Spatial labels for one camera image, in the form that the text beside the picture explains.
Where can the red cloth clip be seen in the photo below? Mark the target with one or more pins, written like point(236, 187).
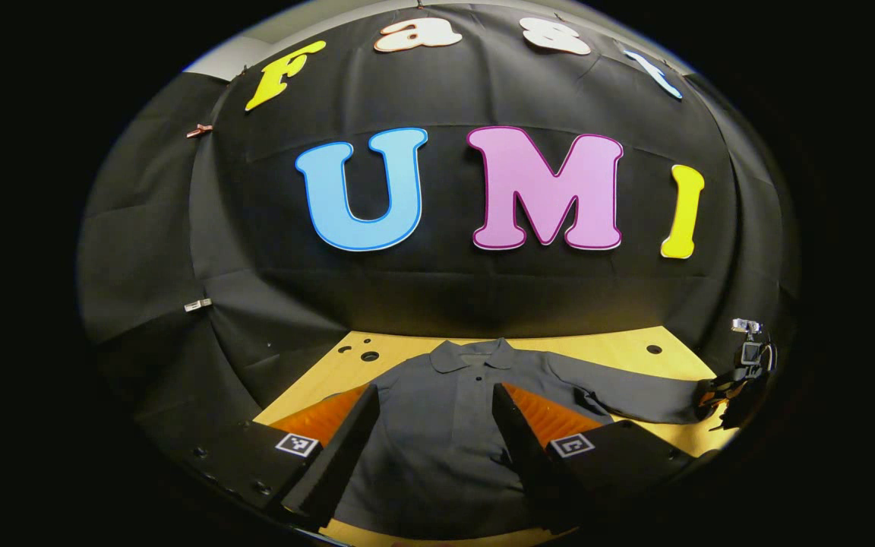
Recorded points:
point(199, 130)

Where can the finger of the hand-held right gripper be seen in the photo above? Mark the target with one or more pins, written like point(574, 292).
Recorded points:
point(722, 386)

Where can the dark grey collared shirt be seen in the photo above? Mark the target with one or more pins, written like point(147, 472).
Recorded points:
point(445, 425)

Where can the silver cloth clip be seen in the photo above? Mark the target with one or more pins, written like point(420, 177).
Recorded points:
point(197, 305)

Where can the black backdrop cloth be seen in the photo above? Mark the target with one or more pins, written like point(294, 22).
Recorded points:
point(437, 304)

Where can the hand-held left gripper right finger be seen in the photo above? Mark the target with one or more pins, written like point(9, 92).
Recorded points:
point(521, 448)

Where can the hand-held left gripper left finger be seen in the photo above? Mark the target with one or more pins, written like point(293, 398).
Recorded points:
point(342, 448)

